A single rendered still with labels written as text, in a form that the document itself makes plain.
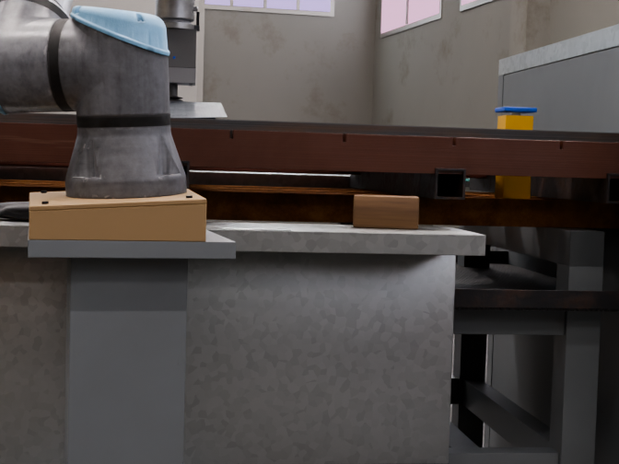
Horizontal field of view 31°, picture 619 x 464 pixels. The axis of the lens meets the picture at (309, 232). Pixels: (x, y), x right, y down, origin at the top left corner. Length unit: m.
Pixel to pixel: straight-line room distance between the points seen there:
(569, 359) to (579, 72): 0.65
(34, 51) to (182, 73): 0.78
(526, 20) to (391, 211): 7.03
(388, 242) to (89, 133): 0.47
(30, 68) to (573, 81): 1.29
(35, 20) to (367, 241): 0.55
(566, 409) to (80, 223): 1.00
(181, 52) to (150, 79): 0.78
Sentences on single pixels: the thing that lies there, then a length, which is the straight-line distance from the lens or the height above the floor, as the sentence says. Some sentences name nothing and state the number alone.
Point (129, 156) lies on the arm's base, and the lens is 1.36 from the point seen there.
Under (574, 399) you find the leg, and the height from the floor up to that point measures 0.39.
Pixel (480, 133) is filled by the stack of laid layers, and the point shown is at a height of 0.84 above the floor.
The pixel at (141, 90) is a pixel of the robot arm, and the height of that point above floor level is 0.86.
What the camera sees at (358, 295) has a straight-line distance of 1.77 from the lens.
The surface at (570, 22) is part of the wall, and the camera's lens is 8.46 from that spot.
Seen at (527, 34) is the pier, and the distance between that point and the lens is 8.68.
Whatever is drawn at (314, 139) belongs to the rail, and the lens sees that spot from 1.79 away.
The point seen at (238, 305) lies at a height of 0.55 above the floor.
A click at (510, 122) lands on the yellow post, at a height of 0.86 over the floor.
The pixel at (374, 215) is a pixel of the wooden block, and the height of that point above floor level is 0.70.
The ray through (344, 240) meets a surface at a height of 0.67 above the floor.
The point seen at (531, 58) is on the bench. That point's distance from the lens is 2.63.
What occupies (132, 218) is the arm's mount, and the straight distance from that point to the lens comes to 1.31.
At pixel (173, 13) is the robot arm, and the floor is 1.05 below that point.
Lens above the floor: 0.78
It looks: 3 degrees down
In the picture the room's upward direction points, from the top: 2 degrees clockwise
